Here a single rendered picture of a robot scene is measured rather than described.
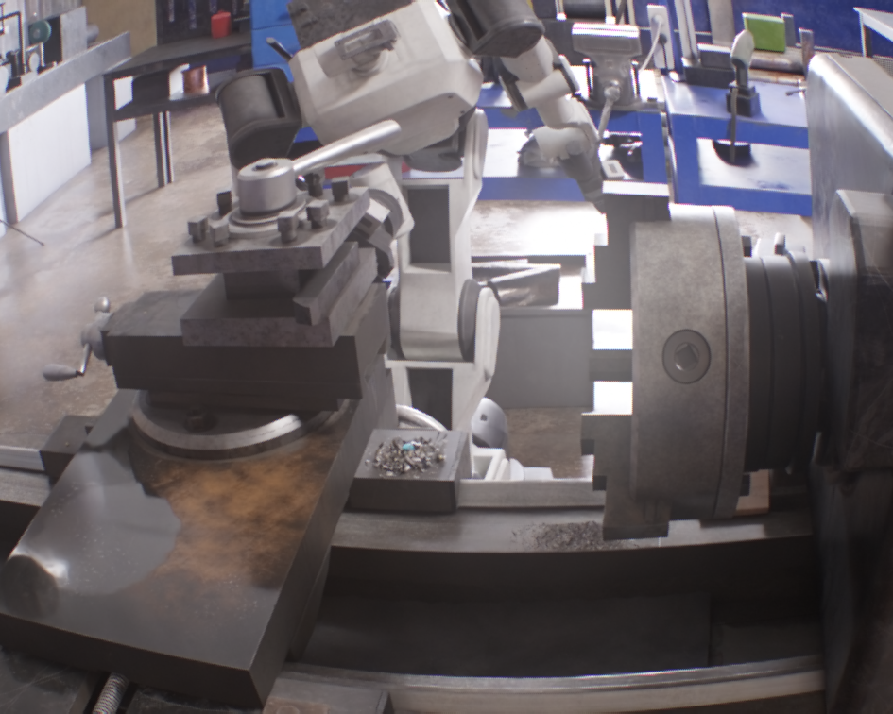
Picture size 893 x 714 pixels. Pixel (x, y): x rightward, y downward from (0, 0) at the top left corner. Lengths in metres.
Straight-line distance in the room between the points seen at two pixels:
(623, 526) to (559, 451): 2.05
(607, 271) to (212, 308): 0.44
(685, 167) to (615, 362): 1.73
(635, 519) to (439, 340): 1.26
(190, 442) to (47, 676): 0.37
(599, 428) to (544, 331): 2.10
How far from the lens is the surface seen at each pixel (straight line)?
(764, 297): 0.82
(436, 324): 2.03
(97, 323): 1.27
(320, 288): 1.06
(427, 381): 2.08
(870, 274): 0.62
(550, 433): 2.93
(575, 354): 2.97
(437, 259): 2.06
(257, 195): 1.10
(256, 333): 1.09
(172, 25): 5.43
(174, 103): 4.81
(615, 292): 0.85
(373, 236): 1.62
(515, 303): 2.97
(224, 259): 1.07
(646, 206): 0.82
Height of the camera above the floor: 1.50
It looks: 27 degrees down
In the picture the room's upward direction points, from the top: 5 degrees counter-clockwise
